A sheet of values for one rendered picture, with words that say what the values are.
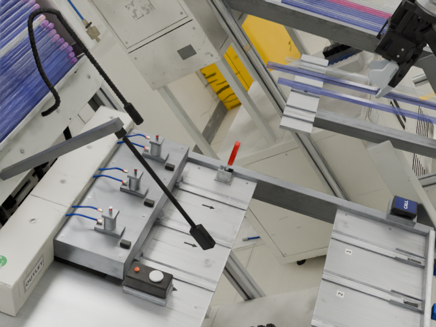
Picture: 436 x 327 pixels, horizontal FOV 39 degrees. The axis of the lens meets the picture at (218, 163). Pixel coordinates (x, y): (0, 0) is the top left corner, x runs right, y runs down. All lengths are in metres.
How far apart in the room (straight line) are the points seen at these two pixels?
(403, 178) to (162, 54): 1.00
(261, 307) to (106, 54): 2.46
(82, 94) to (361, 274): 0.66
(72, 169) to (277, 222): 1.43
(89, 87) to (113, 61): 2.48
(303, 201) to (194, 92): 3.07
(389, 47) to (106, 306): 0.72
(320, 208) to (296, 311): 0.31
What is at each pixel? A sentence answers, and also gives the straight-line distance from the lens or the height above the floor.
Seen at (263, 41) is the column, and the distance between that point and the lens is 4.30.
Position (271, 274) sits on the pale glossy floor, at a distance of 2.77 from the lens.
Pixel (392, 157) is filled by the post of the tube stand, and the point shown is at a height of 0.77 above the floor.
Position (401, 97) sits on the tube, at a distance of 1.35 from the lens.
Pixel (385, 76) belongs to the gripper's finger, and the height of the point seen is 1.03.
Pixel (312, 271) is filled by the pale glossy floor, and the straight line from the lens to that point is 2.65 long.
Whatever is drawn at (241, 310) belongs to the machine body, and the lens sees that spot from 1.65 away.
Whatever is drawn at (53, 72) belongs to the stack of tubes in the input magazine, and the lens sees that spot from 1.23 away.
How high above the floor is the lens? 1.58
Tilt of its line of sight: 24 degrees down
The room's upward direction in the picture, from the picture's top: 36 degrees counter-clockwise
